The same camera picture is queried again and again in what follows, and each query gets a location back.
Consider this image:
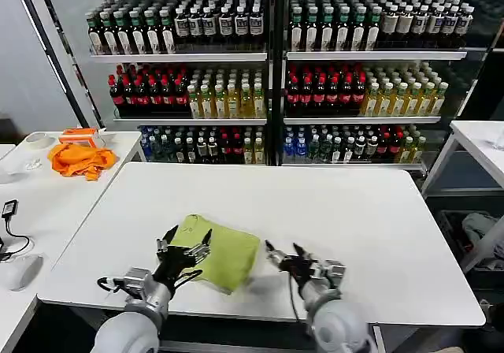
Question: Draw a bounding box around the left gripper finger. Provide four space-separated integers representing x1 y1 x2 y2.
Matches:
155 224 180 257
183 228 214 262

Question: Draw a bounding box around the black crate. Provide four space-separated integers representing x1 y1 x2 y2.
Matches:
435 209 504 288

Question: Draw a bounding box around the orange and white box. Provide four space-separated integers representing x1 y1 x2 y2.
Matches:
57 127 108 150

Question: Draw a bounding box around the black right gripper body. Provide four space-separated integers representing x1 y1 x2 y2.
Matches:
277 254 328 288

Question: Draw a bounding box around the black power adapter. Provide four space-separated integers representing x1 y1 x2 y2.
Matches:
1 199 20 221

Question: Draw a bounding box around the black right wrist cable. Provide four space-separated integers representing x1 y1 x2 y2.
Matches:
286 273 302 323

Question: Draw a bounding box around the shelf with bottles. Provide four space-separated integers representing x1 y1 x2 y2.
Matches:
275 0 495 169
83 0 273 165

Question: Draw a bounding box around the clear plastic bag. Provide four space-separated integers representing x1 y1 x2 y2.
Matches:
0 154 44 185

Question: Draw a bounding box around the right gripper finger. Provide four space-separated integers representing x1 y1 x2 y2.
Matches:
292 243 318 266
264 240 287 269

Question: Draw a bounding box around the black adapter cable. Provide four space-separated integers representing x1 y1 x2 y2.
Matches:
0 216 32 262

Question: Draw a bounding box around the green shirt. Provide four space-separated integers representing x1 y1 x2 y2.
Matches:
166 213 262 296

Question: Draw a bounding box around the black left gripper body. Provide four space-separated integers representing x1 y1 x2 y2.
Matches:
152 243 198 292

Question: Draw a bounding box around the black slanted frame bar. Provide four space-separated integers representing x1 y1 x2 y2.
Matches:
9 0 105 130

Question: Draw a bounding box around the white tape roll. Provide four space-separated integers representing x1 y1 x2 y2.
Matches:
24 132 54 150

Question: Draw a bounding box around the grey cloth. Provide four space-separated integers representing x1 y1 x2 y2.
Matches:
459 211 504 270

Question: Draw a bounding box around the white side table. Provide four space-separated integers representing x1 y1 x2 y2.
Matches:
419 119 504 275

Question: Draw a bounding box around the grey white oblong device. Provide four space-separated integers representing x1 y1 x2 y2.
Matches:
1 253 45 292

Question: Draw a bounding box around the orange cloth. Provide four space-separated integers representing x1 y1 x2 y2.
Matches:
46 143 120 183

